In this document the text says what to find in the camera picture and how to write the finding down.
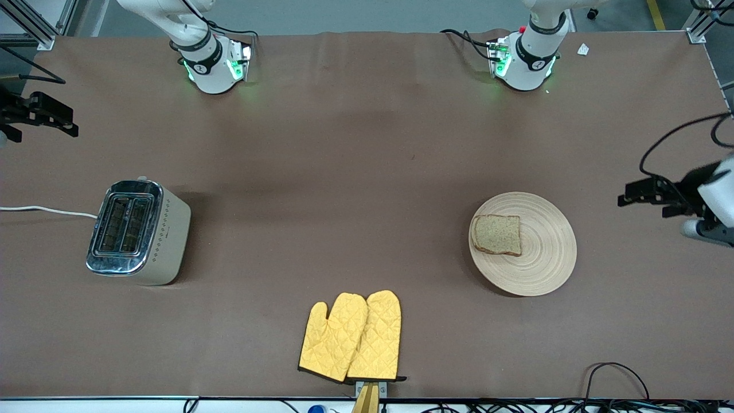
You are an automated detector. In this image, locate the round wooden plate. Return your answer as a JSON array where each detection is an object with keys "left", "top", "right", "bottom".
[{"left": 468, "top": 192, "right": 577, "bottom": 297}]

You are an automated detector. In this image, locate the brown toast slice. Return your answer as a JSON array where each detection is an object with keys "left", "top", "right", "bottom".
[{"left": 471, "top": 215, "right": 523, "bottom": 257}]

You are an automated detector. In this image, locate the chrome and cream toaster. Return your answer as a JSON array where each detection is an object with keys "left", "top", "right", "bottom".
[{"left": 86, "top": 176, "right": 192, "bottom": 286}]

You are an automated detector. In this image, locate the brown table cover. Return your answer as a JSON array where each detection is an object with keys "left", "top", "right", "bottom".
[{"left": 0, "top": 30, "right": 734, "bottom": 400}]

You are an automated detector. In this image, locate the yellow quilted oven mitt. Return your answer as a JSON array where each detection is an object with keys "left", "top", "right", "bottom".
[
  {"left": 346, "top": 290, "right": 408, "bottom": 383},
  {"left": 298, "top": 293, "right": 369, "bottom": 383}
]

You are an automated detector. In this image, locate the yellow wooden clamp piece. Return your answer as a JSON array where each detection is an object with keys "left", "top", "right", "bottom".
[{"left": 351, "top": 383, "right": 380, "bottom": 413}]

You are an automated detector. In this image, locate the white toaster power cable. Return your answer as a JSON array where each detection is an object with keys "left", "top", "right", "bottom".
[{"left": 0, "top": 205, "right": 98, "bottom": 220}]

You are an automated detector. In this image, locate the aluminium frame profile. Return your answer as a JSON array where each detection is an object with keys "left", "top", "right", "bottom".
[
  {"left": 0, "top": 0, "right": 87, "bottom": 51},
  {"left": 685, "top": 0, "right": 734, "bottom": 118}
]

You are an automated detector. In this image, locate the black looped cable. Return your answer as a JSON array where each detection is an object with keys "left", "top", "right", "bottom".
[{"left": 584, "top": 362, "right": 651, "bottom": 402}]

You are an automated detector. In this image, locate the black right arm base cable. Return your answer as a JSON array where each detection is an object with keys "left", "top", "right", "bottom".
[{"left": 198, "top": 0, "right": 261, "bottom": 41}]

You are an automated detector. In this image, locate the black arm base cable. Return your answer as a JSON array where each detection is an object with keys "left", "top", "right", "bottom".
[
  {"left": 198, "top": 0, "right": 261, "bottom": 41},
  {"left": 440, "top": 28, "right": 497, "bottom": 63}
]

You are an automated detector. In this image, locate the black left arm base cable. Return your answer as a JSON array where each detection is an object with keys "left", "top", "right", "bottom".
[{"left": 440, "top": 28, "right": 497, "bottom": 63}]

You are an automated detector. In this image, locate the black cable bundle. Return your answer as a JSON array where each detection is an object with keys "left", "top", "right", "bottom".
[{"left": 378, "top": 398, "right": 734, "bottom": 413}]

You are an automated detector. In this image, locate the grey metal bracket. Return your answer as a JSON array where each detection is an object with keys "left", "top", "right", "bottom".
[{"left": 354, "top": 380, "right": 388, "bottom": 398}]

